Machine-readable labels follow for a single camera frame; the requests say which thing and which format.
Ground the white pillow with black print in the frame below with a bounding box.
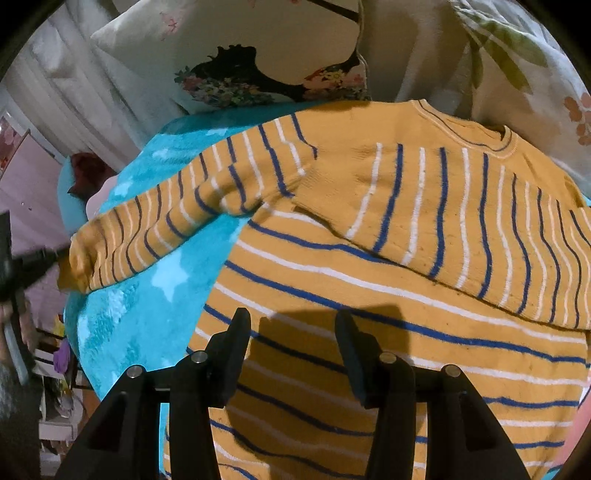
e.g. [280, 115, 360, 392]
[91, 1, 368, 113]

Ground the beige curtain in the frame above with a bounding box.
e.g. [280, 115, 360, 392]
[2, 1, 186, 171]

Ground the white floral leaf pillow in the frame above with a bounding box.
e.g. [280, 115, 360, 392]
[451, 1, 590, 196]

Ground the turquoise fleece blanket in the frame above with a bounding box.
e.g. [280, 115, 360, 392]
[64, 104, 307, 399]

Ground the orange striped knit sweater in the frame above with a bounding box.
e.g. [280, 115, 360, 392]
[58, 100, 590, 479]

